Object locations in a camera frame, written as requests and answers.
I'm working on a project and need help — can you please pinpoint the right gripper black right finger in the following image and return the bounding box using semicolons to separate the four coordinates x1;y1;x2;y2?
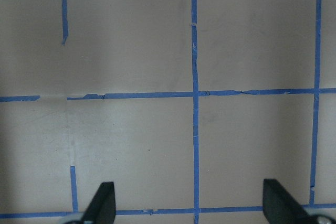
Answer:
262;179;314;224

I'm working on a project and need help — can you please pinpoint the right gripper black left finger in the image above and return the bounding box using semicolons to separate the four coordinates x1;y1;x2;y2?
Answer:
82;182;116;224

